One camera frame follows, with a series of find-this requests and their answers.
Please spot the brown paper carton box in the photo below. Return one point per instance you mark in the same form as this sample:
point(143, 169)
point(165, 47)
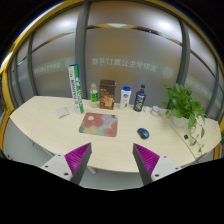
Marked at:
point(107, 94)

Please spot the dark blue bottle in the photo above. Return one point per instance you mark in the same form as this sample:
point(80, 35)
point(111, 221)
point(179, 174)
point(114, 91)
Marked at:
point(139, 99)

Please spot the white green shuttlecock tube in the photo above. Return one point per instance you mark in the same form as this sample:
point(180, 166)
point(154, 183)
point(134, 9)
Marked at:
point(75, 88)

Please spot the clear bottle with green label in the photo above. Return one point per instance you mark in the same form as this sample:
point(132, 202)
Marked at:
point(94, 95)

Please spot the small white jar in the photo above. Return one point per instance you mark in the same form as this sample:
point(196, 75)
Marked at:
point(146, 109)

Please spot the small white tissue packet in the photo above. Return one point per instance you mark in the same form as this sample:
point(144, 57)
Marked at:
point(62, 112)

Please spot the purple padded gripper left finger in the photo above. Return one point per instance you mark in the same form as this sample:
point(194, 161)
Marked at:
point(71, 166)

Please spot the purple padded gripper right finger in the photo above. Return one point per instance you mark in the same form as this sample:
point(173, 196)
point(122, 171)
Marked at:
point(151, 166)

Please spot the blue and black computer mouse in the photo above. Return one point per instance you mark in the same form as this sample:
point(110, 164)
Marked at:
point(143, 133)

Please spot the small white cup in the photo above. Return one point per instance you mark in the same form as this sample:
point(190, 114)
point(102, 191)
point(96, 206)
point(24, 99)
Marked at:
point(155, 111)

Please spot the floral pattern mouse pad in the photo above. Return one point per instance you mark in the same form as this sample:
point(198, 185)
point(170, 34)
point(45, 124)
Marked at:
point(99, 124)

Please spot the green potted plant white pot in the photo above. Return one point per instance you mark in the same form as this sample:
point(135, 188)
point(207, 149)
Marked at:
point(181, 105)

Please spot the white shampoo bottle blue cap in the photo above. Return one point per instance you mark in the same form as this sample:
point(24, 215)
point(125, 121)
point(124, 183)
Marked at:
point(125, 98)

